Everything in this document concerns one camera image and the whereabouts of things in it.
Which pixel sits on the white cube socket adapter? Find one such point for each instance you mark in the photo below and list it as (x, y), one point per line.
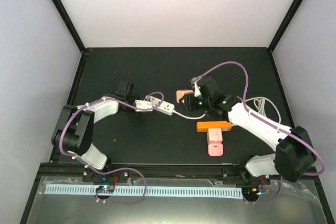
(214, 136)

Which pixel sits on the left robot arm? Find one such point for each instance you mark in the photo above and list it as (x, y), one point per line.
(73, 133)

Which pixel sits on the beige cube plug adapter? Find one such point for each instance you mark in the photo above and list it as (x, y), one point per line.
(183, 96)

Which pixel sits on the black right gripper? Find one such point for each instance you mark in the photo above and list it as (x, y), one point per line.
(189, 105)

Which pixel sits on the black left frame post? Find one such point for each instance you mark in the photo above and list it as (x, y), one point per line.
(69, 24)

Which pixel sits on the pink plug adapter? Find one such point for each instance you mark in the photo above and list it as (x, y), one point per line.
(215, 149)

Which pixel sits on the left circuit board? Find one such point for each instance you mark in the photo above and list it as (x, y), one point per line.
(105, 189)

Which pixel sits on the black right frame post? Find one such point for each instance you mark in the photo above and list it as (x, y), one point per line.
(292, 10)

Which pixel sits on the circuit board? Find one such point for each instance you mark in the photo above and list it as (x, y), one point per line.
(105, 189)
(251, 191)

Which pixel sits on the black frame post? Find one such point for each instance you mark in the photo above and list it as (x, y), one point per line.
(292, 10)
(69, 24)

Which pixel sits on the black mounting rail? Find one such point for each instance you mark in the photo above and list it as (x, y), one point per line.
(225, 173)

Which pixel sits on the white power strip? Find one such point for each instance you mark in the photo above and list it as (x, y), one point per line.
(161, 106)

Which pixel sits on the light blue slotted cable duct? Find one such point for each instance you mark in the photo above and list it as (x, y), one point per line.
(149, 191)

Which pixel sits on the right circuit board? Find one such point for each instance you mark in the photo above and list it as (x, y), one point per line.
(251, 191)

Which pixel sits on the orange power strip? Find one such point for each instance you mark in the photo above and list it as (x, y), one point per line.
(204, 126)

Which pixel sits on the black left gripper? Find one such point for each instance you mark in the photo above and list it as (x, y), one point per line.
(133, 115)

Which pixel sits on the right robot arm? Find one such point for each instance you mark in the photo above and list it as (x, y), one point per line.
(292, 156)

